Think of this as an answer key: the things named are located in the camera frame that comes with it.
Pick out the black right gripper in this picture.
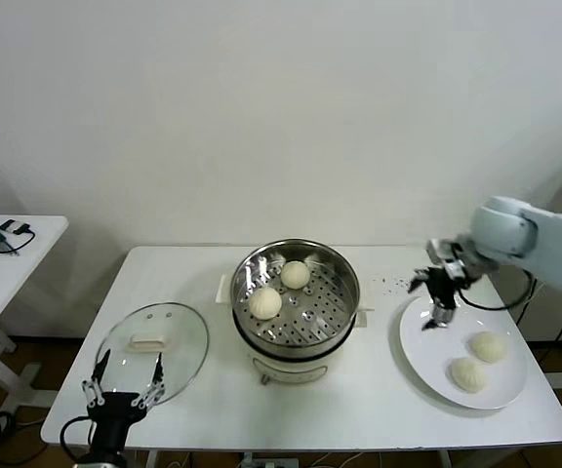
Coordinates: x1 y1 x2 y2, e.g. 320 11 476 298
407 266 461 333

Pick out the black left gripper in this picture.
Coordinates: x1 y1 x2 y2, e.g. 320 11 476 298
81 348 166 453

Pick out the glass lid with cream handle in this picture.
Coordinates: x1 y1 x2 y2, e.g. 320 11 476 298
95 301 211 409

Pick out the white steamed baozi bun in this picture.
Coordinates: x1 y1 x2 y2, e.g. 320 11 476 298
469 331 507 364
279 260 311 290
450 358 488 394
248 287 283 321

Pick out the stainless steel steamer basket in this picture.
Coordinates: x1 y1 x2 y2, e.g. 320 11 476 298
231 238 361 357

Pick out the large white plate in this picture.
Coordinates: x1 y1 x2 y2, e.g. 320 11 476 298
398 292 529 411

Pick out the white side table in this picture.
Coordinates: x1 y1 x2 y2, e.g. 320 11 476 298
0 214 70 415

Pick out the white power strip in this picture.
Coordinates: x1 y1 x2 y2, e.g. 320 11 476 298
250 455 298 468

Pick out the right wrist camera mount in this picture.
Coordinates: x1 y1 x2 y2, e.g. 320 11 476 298
425 236 463 280

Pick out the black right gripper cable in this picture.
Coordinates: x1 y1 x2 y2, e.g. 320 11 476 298
460 269 539 312

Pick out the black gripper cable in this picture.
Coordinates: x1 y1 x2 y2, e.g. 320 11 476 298
60 414 98 460
460 269 539 312

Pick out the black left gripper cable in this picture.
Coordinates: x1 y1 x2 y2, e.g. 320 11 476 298
60 414 98 460

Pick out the thin black device cable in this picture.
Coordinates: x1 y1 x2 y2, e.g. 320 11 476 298
0 224 37 258

